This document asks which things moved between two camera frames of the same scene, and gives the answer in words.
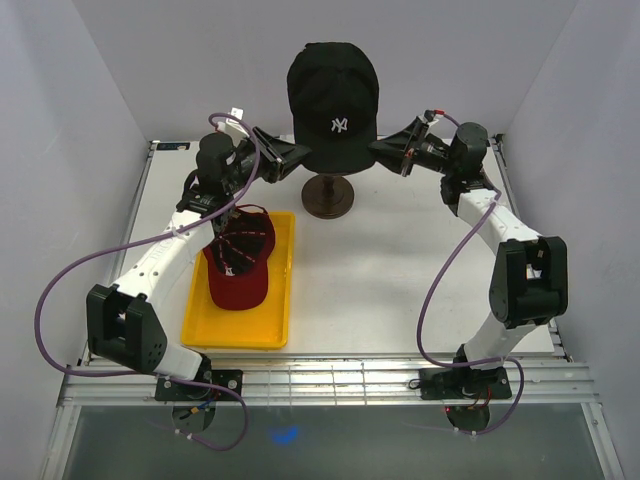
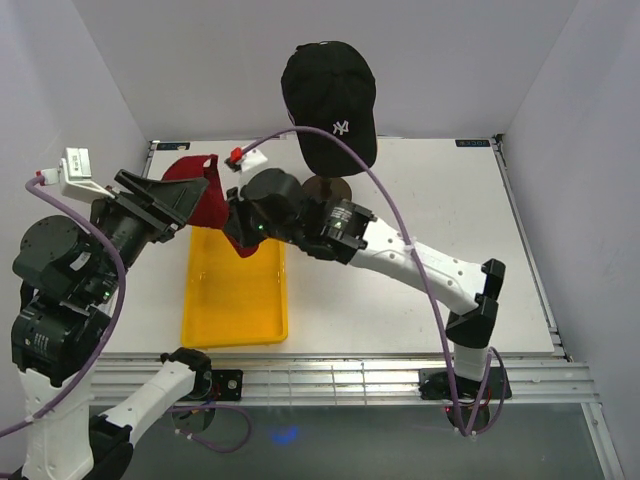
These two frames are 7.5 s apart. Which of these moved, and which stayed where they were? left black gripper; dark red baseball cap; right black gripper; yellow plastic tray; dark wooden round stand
Moved: right black gripper; dark red baseball cap; left black gripper
Stayed: yellow plastic tray; dark wooden round stand
